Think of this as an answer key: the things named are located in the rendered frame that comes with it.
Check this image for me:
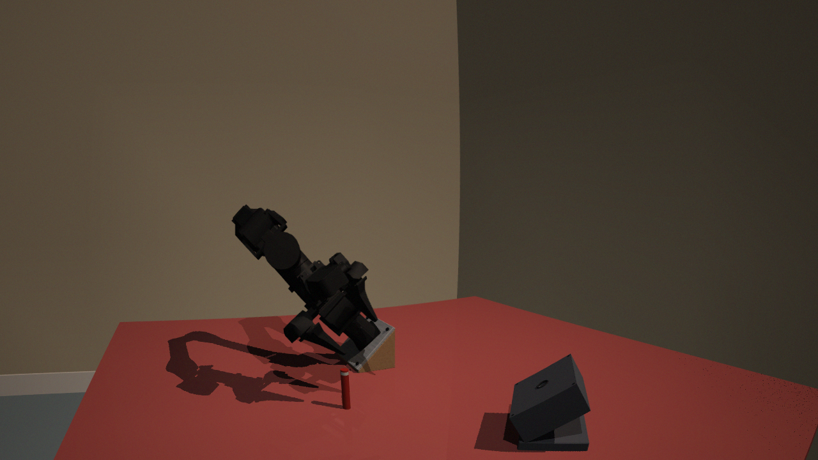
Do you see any dark grey sloped panel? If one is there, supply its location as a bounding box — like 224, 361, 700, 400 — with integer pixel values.
509, 354, 590, 451

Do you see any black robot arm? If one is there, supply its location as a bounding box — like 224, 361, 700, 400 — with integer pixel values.
232, 205, 381, 351

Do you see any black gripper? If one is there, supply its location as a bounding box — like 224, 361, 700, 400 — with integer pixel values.
284, 259, 378, 355

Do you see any red peg with white band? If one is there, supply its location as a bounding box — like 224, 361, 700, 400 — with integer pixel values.
341, 368, 351, 410

